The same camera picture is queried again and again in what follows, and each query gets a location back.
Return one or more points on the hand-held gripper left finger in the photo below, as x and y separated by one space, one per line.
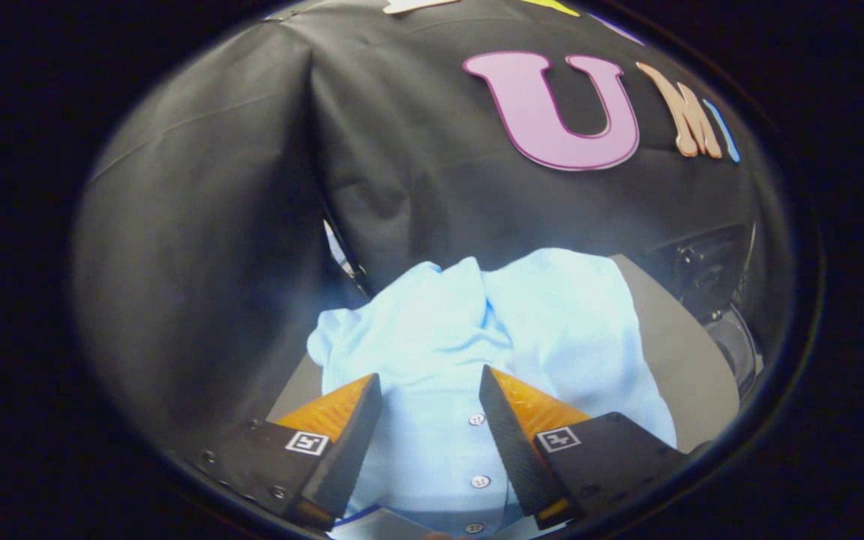
349 450

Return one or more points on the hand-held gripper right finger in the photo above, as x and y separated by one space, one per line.
514 450

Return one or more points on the light blue shirt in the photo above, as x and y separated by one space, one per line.
432 345

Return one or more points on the beige cabinet with dark top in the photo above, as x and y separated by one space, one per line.
687 360

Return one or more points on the black backdrop cloth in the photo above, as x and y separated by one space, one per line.
214 225

